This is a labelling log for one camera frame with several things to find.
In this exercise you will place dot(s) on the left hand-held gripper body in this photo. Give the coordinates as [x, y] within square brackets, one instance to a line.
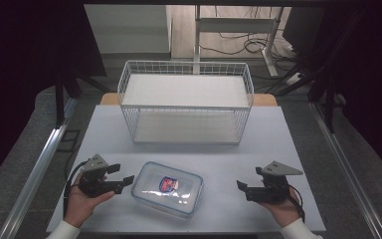
[94, 177]

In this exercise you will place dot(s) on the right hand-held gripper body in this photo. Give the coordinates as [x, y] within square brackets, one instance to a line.
[273, 187]

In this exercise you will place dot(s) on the clear plastic container blue-rimmed lid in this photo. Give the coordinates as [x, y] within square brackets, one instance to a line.
[167, 189]

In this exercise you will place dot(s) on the person's right hand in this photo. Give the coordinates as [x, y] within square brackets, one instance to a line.
[283, 210]

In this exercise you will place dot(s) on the person's left hand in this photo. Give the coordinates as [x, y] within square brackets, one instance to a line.
[83, 202]

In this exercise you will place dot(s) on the wooden table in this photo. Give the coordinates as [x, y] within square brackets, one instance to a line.
[267, 99]

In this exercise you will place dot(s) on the black metal stand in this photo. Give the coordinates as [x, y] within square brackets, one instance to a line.
[328, 99]
[59, 99]

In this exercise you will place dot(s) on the white power strip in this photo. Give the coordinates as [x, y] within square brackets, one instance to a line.
[295, 78]

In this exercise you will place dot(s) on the dark curtain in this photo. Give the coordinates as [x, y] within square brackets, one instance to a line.
[368, 83]
[30, 59]

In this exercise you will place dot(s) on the aluminium rail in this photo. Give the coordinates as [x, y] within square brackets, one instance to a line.
[36, 172]
[344, 172]

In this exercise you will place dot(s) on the white desk frame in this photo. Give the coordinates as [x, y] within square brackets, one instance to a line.
[235, 25]

